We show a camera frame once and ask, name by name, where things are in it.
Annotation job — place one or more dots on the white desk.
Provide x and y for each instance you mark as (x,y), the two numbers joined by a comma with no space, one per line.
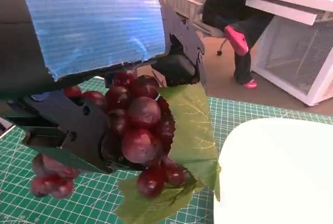
(288,3)

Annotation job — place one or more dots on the red toy grape bunch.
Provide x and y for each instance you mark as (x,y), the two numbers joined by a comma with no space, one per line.
(143,112)

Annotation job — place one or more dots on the seated person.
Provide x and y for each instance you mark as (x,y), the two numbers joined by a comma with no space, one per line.
(229,5)

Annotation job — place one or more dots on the office chair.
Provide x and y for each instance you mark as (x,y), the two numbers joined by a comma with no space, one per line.
(205,24)

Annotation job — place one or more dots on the green cutting mat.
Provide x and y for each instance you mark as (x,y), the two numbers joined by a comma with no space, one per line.
(78,203)

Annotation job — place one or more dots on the white mesh cabinet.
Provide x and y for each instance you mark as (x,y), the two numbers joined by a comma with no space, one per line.
(296,63)

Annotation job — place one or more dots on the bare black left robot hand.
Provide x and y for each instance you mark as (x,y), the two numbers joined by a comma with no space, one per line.
(91,26)

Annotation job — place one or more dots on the white square plate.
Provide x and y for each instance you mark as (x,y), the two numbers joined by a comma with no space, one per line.
(275,172)

